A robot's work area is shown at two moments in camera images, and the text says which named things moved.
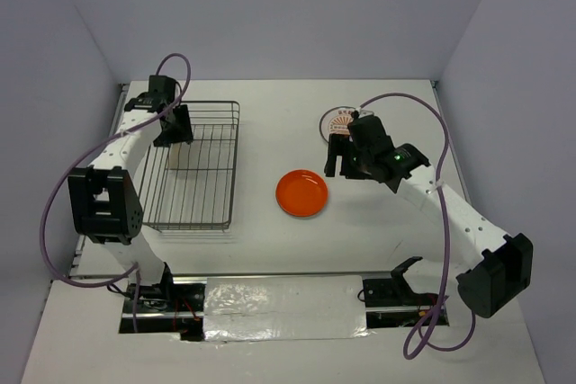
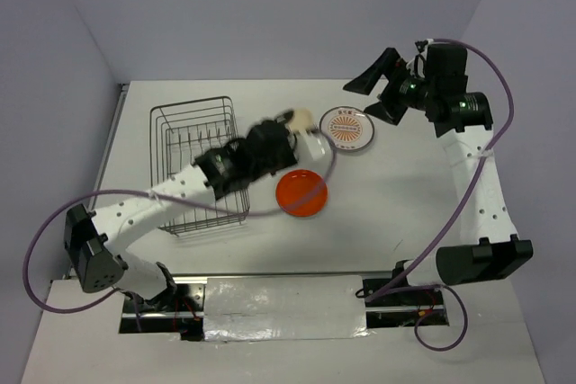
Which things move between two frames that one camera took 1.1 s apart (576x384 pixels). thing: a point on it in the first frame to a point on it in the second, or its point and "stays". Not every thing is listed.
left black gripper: [184, 134] to [290, 144]
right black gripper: [338, 146] to [388, 60]
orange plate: [301, 192] stays
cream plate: [180, 156] to [303, 120]
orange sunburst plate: [335, 121] stays
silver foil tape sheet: [277, 308] stays
